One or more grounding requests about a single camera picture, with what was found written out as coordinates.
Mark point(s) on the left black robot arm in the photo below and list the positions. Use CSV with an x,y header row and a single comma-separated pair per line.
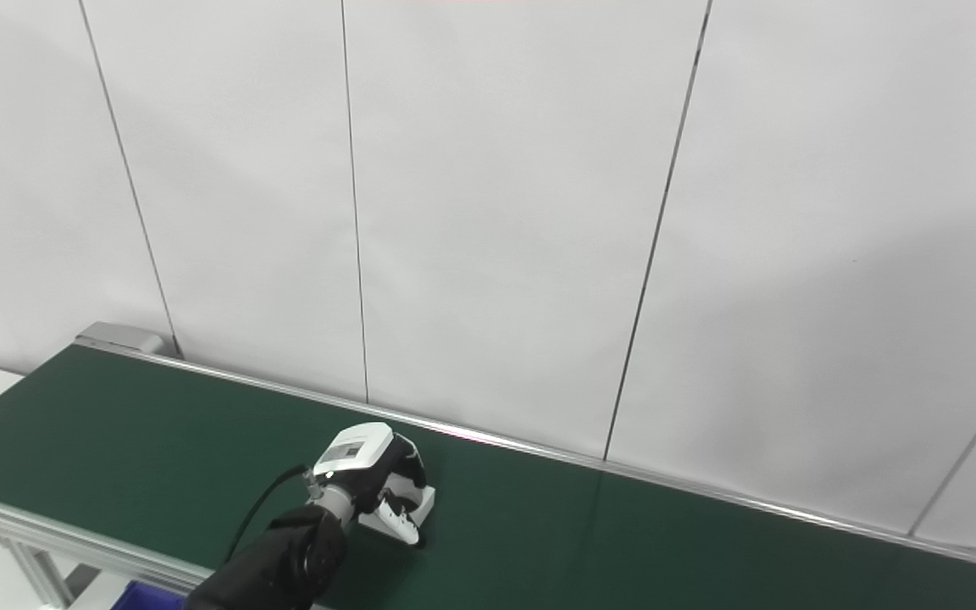
x,y
285,559

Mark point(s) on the green conveyor belt aluminium frame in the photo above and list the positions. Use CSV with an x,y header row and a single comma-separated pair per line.
x,y
158,424

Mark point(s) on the white square part round hole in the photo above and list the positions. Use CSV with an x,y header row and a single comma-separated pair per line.
x,y
427,501

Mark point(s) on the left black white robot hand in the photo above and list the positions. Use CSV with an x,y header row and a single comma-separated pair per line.
x,y
365,449

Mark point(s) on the aluminium conveyor leg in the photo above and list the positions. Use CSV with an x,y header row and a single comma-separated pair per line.
x,y
39,572

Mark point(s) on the blue plastic bin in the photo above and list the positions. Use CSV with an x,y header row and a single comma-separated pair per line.
x,y
145,600

